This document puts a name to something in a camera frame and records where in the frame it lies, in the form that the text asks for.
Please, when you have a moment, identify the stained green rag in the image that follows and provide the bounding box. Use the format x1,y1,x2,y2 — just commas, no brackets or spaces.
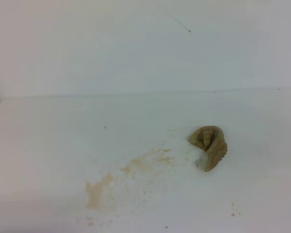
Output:
188,126,228,172

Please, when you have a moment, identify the faded coffee stain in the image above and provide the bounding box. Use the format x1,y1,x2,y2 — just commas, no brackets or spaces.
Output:
85,173,117,212

